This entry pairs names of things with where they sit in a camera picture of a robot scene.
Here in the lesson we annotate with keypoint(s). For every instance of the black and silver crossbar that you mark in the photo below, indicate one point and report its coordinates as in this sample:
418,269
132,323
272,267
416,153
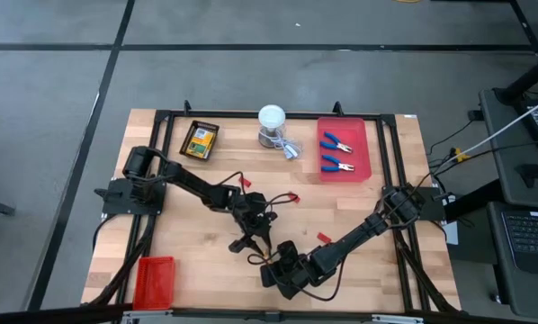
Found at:
269,316

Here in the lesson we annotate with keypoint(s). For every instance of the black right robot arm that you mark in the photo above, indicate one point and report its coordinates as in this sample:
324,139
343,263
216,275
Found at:
354,236

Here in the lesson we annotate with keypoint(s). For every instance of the thin white rod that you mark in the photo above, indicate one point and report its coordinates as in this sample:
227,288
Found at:
498,131

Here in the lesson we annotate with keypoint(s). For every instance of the pink translucent plastic bin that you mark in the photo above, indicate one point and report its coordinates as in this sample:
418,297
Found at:
354,130

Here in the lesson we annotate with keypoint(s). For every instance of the wooden lamp base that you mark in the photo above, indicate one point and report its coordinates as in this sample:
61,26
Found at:
265,140

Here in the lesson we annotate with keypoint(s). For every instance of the small red mesh tray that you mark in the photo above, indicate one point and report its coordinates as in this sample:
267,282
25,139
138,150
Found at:
154,283

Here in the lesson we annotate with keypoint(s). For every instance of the black metal table frame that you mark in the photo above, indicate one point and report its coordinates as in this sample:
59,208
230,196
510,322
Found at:
233,115

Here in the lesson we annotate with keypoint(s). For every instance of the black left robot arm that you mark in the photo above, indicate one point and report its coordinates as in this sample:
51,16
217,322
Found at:
197,184

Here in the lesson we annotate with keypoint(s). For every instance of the white paper sheet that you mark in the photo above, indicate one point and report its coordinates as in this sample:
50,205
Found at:
451,234

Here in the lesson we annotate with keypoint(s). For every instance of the dark grey laptop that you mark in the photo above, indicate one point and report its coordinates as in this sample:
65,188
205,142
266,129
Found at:
534,234

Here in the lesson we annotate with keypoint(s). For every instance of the dark grey side table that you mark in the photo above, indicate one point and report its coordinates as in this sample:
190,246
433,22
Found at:
503,135

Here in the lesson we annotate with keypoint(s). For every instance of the white light bulb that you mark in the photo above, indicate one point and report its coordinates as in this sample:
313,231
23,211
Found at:
271,116

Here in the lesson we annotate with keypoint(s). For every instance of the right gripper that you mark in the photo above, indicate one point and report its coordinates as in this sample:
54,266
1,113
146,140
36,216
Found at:
302,274

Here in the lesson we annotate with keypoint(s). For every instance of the black mesh basket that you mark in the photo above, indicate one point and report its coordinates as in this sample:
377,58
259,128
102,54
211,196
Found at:
184,144

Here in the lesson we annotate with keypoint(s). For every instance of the black plug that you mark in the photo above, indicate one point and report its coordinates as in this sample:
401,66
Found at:
476,115

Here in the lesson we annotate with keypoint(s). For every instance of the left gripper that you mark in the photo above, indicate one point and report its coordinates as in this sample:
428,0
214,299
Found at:
257,222

